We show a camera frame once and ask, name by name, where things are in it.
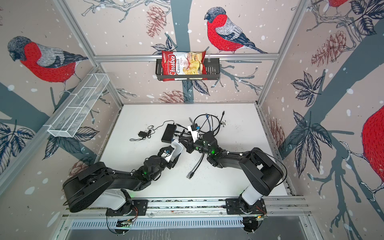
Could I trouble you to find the black braided ethernet cable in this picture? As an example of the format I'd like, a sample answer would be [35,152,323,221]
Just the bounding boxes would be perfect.
[193,113,223,134]

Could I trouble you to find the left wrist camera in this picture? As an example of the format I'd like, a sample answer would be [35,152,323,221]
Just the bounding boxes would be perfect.
[158,146,175,159]

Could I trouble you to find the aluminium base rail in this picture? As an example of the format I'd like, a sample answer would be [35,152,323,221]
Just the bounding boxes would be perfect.
[60,196,312,234]

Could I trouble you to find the red cassava chips bag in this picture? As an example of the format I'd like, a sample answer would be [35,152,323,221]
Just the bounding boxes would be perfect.
[162,51,207,82]

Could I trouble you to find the black wall basket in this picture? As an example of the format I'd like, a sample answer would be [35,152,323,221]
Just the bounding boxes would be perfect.
[155,58,221,82]

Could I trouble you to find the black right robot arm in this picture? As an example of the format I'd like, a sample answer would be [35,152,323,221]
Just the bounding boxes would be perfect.
[179,131,284,214]

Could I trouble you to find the white wire mesh shelf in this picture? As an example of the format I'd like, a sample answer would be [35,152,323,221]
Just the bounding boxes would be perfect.
[48,73,110,138]

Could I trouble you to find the blue ethernet cable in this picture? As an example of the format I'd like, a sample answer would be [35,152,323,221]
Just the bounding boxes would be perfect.
[175,113,214,136]

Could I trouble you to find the black power adapter with cable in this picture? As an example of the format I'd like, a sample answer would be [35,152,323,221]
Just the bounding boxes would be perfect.
[130,120,175,142]

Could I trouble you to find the grey ethernet cable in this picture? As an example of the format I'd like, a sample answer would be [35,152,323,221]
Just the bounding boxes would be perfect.
[185,153,205,180]

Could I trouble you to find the black network switch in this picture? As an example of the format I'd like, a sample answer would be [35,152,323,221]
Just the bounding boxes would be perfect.
[161,124,177,144]

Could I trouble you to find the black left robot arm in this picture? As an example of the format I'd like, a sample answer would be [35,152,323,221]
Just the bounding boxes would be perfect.
[63,146,182,213]

